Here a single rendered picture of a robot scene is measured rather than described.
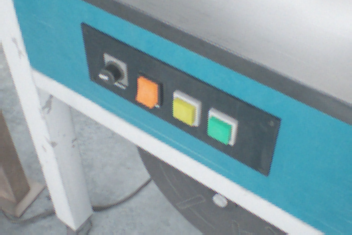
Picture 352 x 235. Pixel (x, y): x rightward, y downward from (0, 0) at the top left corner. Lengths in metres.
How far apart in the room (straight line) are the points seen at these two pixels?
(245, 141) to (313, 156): 0.07
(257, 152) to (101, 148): 0.84
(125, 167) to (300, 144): 0.84
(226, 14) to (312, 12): 0.08
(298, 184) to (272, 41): 0.15
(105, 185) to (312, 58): 0.87
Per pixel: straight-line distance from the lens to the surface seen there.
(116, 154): 1.31
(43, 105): 0.81
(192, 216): 1.09
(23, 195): 1.27
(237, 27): 0.48
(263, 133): 0.50
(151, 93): 0.55
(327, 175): 0.50
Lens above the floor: 1.03
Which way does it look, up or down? 46 degrees down
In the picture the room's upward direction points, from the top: straight up
